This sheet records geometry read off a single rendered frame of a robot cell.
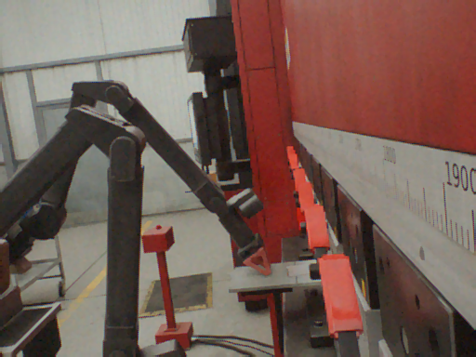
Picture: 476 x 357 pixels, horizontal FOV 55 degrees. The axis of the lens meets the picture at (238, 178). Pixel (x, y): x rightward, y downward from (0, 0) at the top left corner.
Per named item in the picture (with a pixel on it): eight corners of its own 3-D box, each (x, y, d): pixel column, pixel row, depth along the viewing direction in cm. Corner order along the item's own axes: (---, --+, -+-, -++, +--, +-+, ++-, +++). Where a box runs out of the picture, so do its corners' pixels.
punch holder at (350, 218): (348, 321, 54) (333, 184, 52) (421, 314, 53) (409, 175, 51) (374, 397, 39) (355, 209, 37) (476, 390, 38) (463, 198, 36)
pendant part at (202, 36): (201, 182, 275) (180, 39, 265) (241, 177, 279) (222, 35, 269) (209, 193, 225) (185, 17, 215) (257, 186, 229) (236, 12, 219)
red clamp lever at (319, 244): (299, 203, 54) (310, 274, 48) (335, 199, 54) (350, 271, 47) (300, 212, 55) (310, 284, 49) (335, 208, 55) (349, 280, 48)
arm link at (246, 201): (204, 193, 129) (206, 203, 121) (237, 170, 129) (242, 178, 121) (230, 225, 133) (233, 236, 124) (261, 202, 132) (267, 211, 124)
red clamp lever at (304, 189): (294, 180, 74) (300, 229, 67) (320, 178, 74) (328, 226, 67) (295, 188, 75) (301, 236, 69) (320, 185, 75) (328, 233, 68)
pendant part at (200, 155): (194, 161, 265) (186, 99, 261) (215, 158, 267) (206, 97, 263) (201, 166, 221) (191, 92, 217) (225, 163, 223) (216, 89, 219)
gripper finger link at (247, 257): (278, 262, 130) (258, 235, 129) (278, 270, 123) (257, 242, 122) (259, 275, 131) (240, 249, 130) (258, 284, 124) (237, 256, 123)
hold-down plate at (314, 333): (304, 298, 138) (303, 289, 138) (322, 297, 137) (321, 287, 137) (310, 348, 108) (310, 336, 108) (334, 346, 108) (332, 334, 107)
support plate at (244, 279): (235, 270, 137) (234, 267, 137) (323, 261, 134) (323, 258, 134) (229, 293, 119) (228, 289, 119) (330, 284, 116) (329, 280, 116)
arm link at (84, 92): (81, 66, 117) (72, 66, 107) (132, 85, 120) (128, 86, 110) (33, 222, 125) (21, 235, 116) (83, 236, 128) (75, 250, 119)
